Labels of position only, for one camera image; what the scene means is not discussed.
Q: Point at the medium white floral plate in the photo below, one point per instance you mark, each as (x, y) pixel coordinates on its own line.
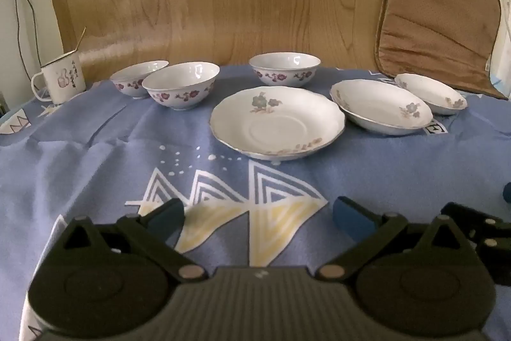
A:
(379, 105)

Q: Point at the large white floral plate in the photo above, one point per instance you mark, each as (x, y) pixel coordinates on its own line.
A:
(275, 125)

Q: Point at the white enamel mug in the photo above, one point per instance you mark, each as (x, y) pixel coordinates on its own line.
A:
(64, 81)

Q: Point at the white floral bowl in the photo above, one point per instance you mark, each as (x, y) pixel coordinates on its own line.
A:
(133, 79)
(181, 85)
(285, 71)

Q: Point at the blue printed blanket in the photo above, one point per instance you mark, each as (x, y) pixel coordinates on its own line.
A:
(99, 165)

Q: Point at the small white floral plate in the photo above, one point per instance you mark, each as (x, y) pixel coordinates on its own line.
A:
(433, 93)

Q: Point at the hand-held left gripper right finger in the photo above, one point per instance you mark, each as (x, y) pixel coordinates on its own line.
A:
(351, 219)

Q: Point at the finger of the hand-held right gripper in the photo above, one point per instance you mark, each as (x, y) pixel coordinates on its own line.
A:
(507, 194)
(493, 245)

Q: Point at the brown padded cushion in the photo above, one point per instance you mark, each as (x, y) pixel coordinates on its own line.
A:
(435, 17)

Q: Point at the thin wooden stick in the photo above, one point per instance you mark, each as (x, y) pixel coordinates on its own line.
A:
(81, 39)

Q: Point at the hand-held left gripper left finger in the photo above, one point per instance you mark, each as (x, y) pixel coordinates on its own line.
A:
(167, 219)

